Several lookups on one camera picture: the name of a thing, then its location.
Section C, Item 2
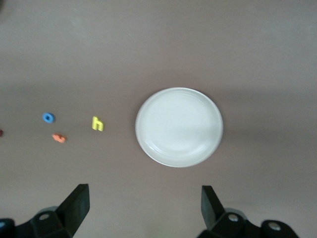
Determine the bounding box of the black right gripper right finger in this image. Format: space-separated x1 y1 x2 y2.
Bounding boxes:
198 185 300 238

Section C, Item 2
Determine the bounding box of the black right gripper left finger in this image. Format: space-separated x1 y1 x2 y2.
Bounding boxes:
0 183 90 238

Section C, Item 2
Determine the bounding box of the orange foam letter t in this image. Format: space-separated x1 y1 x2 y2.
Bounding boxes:
52 133 67 144

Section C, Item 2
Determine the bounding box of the yellow foam letter h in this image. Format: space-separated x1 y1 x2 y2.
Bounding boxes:
91 116 105 132

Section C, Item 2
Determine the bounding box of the blue foam letter o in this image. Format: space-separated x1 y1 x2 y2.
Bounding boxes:
42 112 56 124

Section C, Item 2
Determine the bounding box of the beige round plate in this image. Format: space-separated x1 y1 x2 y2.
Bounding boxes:
135 87 224 168

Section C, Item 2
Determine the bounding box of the brown paper table cover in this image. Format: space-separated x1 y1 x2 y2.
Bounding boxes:
0 0 317 238

